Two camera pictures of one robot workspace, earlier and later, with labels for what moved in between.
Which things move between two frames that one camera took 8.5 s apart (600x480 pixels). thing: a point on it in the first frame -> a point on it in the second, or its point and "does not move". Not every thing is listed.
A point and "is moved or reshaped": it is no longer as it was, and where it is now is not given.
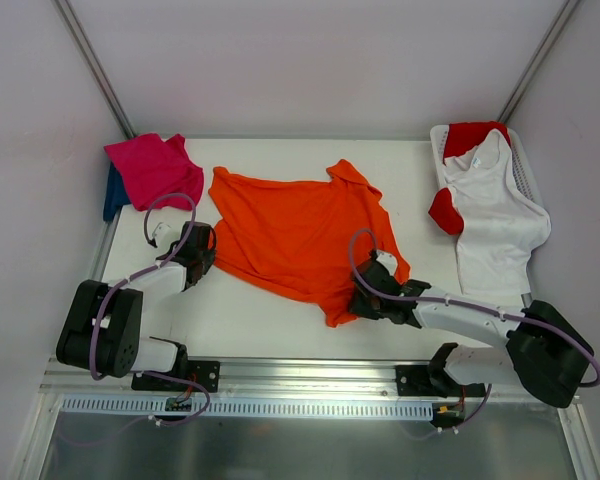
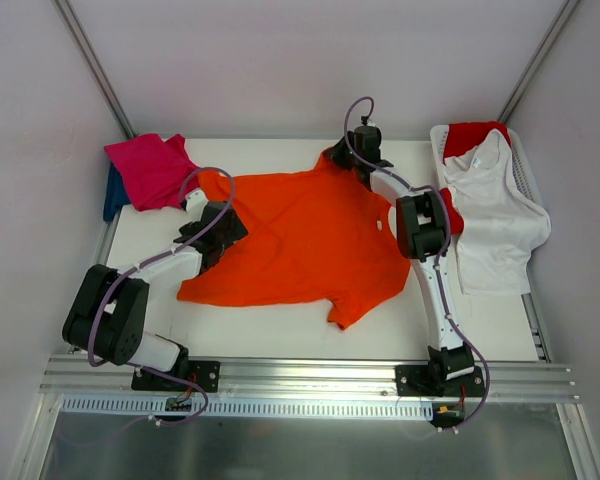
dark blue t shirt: x=115 y=194 does not move
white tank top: x=501 y=227 does not move
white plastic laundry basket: x=524 y=178 does not move
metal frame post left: x=104 y=87 does not move
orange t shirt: x=302 y=239 is moved or reshaped
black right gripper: x=362 y=298 -> x=340 y=151
